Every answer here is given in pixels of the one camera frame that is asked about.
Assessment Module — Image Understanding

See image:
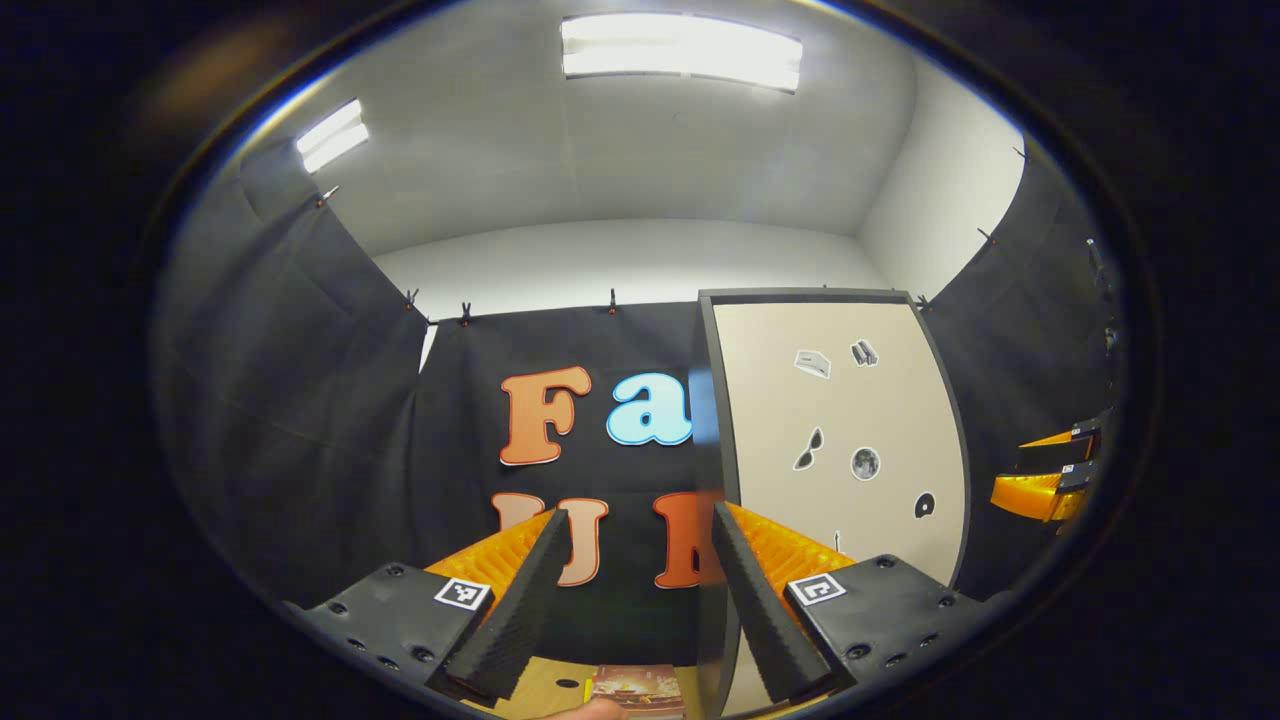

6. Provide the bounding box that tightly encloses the brown printed coaster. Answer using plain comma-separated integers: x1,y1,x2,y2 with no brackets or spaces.
585,664,686,719

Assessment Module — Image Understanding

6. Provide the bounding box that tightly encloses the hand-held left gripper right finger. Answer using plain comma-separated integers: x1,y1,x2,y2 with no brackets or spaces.
708,500,1001,706

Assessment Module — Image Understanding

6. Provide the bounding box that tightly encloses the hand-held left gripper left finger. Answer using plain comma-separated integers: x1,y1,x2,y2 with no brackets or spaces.
283,508,571,701

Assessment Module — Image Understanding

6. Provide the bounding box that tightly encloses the black backdrop cloth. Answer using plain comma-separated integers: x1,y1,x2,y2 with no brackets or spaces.
155,130,1126,661

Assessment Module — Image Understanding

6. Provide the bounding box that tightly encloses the ceiling light panel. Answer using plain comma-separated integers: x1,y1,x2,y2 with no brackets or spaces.
560,12,804,94
295,98,369,174

